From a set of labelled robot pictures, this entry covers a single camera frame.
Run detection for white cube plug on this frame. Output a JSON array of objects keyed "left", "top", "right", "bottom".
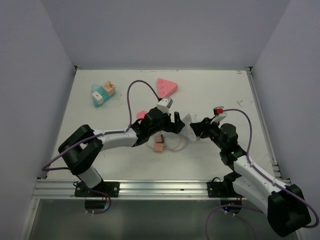
[{"left": 92, "top": 91, "right": 104, "bottom": 105}]

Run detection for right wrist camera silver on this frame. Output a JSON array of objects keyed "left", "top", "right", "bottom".
[{"left": 211, "top": 106, "right": 228, "bottom": 124}]

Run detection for orange cube plug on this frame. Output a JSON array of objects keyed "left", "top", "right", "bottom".
[{"left": 102, "top": 81, "right": 116, "bottom": 97}]

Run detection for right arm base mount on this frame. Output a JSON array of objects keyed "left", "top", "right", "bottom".
[{"left": 206, "top": 177, "right": 239, "bottom": 198}]

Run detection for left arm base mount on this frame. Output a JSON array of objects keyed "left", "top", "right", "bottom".
[{"left": 73, "top": 181, "right": 120, "bottom": 198}]

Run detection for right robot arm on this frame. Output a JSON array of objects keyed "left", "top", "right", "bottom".
[{"left": 190, "top": 117, "right": 311, "bottom": 237}]

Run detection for pink cube plug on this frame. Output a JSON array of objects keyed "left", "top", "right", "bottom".
[
  {"left": 154, "top": 134, "right": 165, "bottom": 144},
  {"left": 153, "top": 143, "right": 166, "bottom": 153}
]

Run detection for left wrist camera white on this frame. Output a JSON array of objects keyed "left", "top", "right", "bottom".
[{"left": 156, "top": 97, "right": 173, "bottom": 115}]

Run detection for pink square plug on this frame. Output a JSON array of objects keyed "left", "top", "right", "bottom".
[{"left": 136, "top": 110, "right": 147, "bottom": 119}]

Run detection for thin charging cables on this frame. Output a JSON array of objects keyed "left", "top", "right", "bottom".
[{"left": 147, "top": 132, "right": 188, "bottom": 153}]

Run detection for aluminium table rail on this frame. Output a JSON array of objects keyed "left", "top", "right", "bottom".
[{"left": 31, "top": 179, "right": 240, "bottom": 200}]

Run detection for teal triangular socket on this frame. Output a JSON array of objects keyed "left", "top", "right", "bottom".
[{"left": 91, "top": 82, "right": 116, "bottom": 108}]

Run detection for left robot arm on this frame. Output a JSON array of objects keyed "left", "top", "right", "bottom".
[{"left": 58, "top": 107, "right": 185, "bottom": 197}]

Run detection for white power strip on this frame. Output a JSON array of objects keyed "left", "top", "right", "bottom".
[{"left": 180, "top": 113, "right": 200, "bottom": 142}]

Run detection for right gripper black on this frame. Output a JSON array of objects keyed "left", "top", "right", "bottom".
[{"left": 190, "top": 116, "right": 226, "bottom": 151}]

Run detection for pink triangular socket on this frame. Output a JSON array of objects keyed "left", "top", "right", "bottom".
[{"left": 156, "top": 78, "right": 178, "bottom": 98}]

